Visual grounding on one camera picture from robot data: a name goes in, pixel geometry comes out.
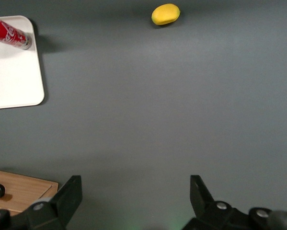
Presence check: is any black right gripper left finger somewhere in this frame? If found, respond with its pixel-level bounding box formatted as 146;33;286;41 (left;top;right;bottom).
0;174;83;230

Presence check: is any red coke bottle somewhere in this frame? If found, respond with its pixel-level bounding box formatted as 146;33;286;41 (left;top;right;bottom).
0;16;33;51

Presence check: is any wooden drawer cabinet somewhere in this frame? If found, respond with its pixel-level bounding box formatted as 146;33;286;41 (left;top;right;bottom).
0;168;59;216

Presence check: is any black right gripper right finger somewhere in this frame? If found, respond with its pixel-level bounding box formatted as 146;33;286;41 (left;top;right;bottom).
181;174;287;230

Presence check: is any beige plastic tray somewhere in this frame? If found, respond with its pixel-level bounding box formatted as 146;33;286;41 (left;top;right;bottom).
0;15;46;111

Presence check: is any wooden drawer front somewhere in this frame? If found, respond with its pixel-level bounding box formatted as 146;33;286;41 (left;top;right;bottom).
0;170;54;213

